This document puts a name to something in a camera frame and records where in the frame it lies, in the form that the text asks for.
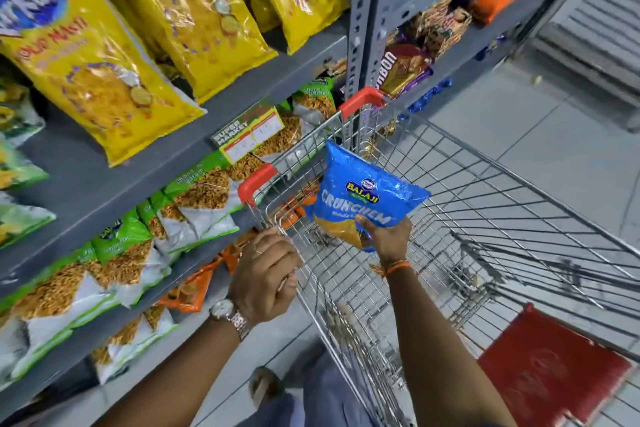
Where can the person's left hand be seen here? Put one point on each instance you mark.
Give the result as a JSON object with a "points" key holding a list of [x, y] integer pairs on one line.
{"points": [[260, 281]]}

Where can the person's right hand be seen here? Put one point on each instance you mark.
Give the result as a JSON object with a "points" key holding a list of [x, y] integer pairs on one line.
{"points": [[392, 244]]}

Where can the person's right thumb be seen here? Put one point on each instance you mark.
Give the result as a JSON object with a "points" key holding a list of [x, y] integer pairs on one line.
{"points": [[367, 227]]}

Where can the person's left thumb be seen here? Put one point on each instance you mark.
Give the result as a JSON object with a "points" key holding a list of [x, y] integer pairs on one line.
{"points": [[288, 291]]}

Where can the blue snack packet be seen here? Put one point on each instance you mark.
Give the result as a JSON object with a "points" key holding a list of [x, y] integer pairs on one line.
{"points": [[365, 191]]}

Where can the person's right forearm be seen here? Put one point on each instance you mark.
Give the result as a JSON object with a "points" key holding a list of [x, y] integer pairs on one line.
{"points": [[440, 351]]}

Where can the person's left forearm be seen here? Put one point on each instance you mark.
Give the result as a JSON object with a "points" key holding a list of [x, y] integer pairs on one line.
{"points": [[175, 376]]}

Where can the silver wristwatch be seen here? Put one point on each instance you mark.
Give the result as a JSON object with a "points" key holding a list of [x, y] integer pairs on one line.
{"points": [[231, 316]]}

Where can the orange snack packet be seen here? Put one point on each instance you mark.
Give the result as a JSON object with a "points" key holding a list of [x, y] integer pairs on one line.
{"points": [[235, 251], [192, 289], [295, 206]]}

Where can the person's sandal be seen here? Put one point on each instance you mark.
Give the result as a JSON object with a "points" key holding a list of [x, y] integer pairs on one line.
{"points": [[264, 386]]}

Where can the person's grey trousers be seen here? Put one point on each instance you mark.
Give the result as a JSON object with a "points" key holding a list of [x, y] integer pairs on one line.
{"points": [[325, 396]]}

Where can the blue wrapped packets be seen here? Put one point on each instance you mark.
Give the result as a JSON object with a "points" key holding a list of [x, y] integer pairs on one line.
{"points": [[425, 96]]}

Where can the shelf price label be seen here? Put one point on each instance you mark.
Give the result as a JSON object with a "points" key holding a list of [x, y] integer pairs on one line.
{"points": [[250, 134]]}

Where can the row of green white packets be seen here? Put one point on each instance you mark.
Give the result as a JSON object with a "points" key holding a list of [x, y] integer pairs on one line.
{"points": [[130, 261]]}

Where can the maroon biscuit packet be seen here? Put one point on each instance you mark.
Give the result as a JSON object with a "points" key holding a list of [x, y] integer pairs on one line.
{"points": [[402, 69]]}

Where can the grey metal shelf rack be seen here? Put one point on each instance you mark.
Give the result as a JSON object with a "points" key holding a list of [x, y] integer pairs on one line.
{"points": [[100, 186], [450, 46]]}

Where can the brown patterned biscuit packet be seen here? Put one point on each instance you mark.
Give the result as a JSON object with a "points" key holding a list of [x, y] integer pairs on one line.
{"points": [[450, 31], [430, 16]]}

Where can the red plastic cart seat flap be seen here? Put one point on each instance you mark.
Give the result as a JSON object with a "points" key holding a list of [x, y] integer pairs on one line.
{"points": [[550, 366]]}

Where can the light green chips packet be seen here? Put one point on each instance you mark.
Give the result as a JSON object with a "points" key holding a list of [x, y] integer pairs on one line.
{"points": [[14, 166], [20, 219], [12, 111]]}

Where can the white roller shutter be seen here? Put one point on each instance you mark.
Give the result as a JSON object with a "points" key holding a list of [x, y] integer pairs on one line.
{"points": [[595, 16]]}

